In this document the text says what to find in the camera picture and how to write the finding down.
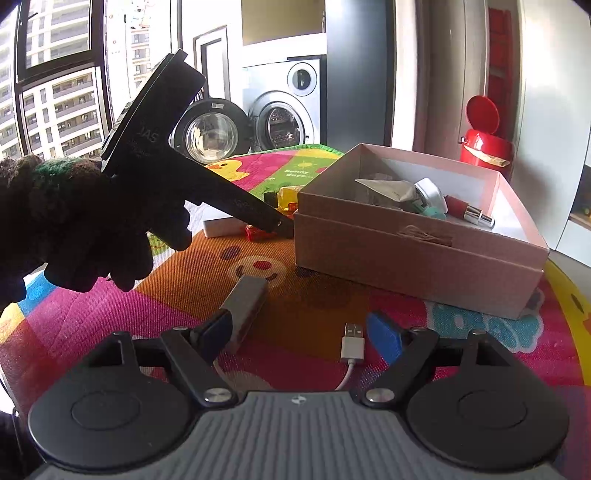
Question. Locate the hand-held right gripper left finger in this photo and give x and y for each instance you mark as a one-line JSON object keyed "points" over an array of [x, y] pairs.
{"points": [[217, 327]]}

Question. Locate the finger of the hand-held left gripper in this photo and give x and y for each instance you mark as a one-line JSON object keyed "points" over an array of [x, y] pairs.
{"points": [[240, 207]]}

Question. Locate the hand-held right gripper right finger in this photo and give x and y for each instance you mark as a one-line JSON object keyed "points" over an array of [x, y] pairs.
{"points": [[385, 337]]}

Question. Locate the small red item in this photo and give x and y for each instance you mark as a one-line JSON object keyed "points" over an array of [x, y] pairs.
{"points": [[258, 233]]}

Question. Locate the pink cardboard box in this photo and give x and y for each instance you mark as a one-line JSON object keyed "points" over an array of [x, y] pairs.
{"points": [[392, 258]]}

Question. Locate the small teal item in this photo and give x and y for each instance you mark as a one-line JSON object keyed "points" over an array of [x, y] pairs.
{"points": [[434, 213]]}

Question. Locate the silver foil pouch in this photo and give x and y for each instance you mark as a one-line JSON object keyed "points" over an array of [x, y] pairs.
{"points": [[388, 190]]}

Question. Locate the red lipstick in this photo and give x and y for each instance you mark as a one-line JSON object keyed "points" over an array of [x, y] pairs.
{"points": [[457, 205]]}

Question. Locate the person's left hand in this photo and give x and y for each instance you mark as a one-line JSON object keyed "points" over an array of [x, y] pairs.
{"points": [[69, 221]]}

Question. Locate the small white box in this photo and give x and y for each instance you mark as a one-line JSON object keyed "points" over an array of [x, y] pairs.
{"points": [[221, 227]]}

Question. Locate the grey rectangular case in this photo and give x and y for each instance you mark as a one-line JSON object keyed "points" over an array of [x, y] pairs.
{"points": [[247, 300]]}

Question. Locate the yellow bottle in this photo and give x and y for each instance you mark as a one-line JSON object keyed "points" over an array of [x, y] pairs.
{"points": [[291, 196]]}

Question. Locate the round washing machine door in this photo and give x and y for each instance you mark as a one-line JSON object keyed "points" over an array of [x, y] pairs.
{"points": [[210, 134]]}

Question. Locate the colourful printed play mat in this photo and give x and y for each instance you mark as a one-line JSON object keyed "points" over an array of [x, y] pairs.
{"points": [[300, 323]]}

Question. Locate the glass window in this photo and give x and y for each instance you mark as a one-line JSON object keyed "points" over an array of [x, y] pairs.
{"points": [[60, 92]]}

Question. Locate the silver washing machine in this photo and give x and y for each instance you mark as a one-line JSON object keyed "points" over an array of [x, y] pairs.
{"points": [[263, 99]]}

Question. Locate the grey sliding door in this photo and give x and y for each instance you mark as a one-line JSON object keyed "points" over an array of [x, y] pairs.
{"points": [[360, 69]]}

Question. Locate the red trash bin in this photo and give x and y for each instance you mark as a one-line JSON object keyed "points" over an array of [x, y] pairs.
{"points": [[482, 143]]}

